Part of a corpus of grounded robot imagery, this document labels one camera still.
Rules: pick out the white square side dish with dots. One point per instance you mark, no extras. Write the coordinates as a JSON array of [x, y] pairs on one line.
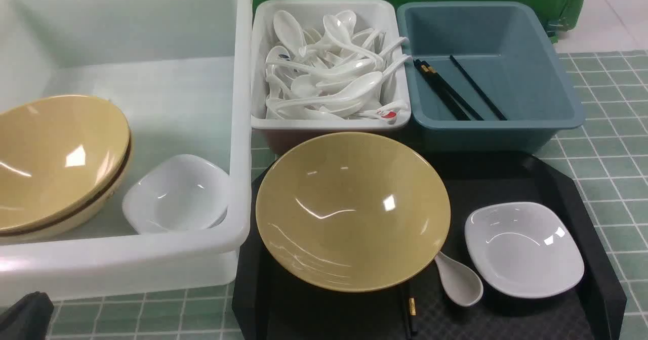
[[523, 250]]

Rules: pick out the white dish in tub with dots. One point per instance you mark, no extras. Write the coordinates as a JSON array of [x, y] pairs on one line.
[[185, 192]]

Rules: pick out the black chopstick gold band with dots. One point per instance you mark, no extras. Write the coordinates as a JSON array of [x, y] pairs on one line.
[[411, 309]]

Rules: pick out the blue-grey plastic bin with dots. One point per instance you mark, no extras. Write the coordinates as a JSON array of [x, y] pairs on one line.
[[505, 49]]

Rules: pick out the large white plastic tub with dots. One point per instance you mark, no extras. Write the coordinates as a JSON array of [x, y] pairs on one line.
[[179, 71]]

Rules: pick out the green checked tablecloth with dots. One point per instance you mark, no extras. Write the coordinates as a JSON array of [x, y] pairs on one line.
[[606, 157]]

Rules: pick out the white spoon top left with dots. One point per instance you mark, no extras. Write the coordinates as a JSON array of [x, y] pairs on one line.
[[289, 32]]

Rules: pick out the white spoon bin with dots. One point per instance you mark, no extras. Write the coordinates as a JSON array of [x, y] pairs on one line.
[[283, 134]]

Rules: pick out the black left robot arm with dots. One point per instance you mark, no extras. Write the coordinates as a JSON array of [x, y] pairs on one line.
[[28, 318]]

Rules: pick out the white spoon centre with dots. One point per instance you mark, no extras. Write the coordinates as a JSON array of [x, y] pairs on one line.
[[361, 89]]

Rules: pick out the black chopstick in bin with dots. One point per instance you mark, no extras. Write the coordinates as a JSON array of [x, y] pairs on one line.
[[433, 79], [453, 92], [478, 89]]

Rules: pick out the black plastic serving tray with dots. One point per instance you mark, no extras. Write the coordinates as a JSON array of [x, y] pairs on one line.
[[270, 303]]

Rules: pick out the yellow noodle bowl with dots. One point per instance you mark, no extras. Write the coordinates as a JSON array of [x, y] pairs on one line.
[[353, 212]]

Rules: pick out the yellow bowl in tub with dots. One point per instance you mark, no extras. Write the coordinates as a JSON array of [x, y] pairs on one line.
[[63, 157]]

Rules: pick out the white spoon with red mark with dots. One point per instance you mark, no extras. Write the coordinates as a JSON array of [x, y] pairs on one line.
[[386, 116]]

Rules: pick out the white ceramic soup spoon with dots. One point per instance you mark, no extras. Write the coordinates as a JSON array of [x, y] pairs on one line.
[[462, 285]]

